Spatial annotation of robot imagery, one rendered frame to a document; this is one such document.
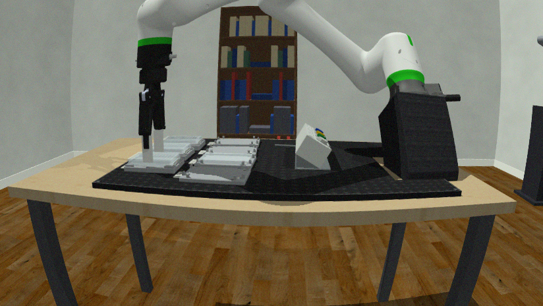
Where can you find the white button panel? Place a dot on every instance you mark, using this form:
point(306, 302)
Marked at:
point(312, 149)

